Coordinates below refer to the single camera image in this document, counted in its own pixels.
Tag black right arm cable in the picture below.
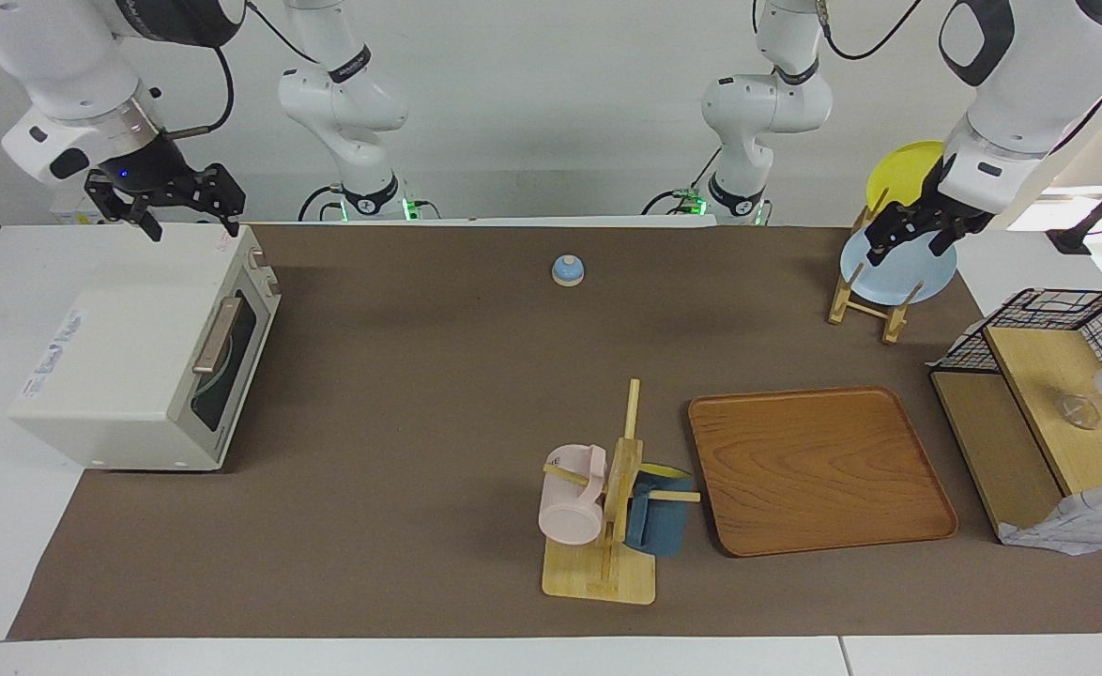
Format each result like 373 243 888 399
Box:
164 45 236 142

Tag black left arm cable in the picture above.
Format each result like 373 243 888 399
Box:
818 0 924 63

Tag black clamp stand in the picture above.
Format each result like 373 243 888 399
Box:
1046 155 1102 256

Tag pale green round plate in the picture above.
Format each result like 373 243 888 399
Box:
191 315 259 423

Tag brown wooden tray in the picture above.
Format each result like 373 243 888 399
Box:
687 385 960 559

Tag dark blue mug yellow inside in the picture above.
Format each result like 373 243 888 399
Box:
624 463 699 557

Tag wooden plate rack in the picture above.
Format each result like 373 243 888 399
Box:
827 202 927 346

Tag light blue plate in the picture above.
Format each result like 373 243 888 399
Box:
839 223 958 307

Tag white toaster oven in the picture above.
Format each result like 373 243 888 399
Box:
7 223 283 472

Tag glass oven door with handle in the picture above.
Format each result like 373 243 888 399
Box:
168 225 283 472

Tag pink mug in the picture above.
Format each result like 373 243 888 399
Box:
538 444 608 546

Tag wooden mug rack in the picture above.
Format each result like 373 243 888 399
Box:
542 378 702 606

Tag white checkered cloth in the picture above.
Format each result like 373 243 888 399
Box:
997 479 1102 556

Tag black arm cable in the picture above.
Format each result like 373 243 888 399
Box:
818 0 924 63
164 45 236 142

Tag brown table mat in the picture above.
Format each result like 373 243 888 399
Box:
7 223 1102 642

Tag small clear glass bowl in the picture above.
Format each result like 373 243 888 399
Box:
1058 392 1102 431

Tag yellow plate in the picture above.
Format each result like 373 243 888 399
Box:
865 141 948 219

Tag light wooden shelf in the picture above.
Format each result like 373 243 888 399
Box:
928 324 1102 543

